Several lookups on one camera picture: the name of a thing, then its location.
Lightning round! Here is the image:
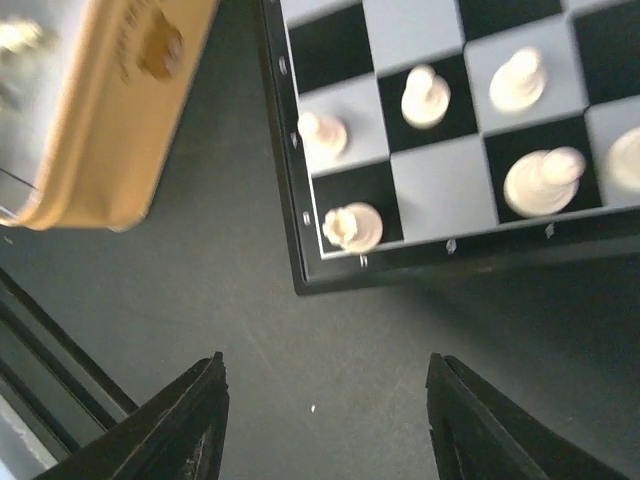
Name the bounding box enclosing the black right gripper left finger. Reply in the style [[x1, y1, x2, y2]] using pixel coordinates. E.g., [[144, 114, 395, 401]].
[[38, 352, 229, 480]]

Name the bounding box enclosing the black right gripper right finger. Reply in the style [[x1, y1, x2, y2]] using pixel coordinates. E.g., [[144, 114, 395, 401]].
[[426, 353, 625, 480]]

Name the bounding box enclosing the white chess rook on board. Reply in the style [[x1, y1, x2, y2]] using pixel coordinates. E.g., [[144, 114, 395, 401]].
[[322, 202, 384, 254]]

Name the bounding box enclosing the white chess bishop on board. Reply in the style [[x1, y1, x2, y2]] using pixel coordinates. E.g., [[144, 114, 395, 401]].
[[503, 147, 586, 218]]

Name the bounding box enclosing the white chess king on board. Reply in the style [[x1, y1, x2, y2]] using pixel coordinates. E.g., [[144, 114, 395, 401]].
[[606, 127, 639, 192]]

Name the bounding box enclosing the white chess pawn on board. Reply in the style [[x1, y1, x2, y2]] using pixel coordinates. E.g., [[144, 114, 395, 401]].
[[489, 47, 547, 114]]

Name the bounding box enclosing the black and white chessboard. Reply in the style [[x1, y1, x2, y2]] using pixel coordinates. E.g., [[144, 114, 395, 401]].
[[254, 1, 639, 295]]

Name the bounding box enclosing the tan sweet bear tin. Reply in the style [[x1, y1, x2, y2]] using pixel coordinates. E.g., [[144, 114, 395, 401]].
[[1, 1, 218, 231]]

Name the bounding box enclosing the black aluminium rail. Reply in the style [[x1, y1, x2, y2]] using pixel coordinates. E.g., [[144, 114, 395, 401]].
[[1, 272, 138, 479]]

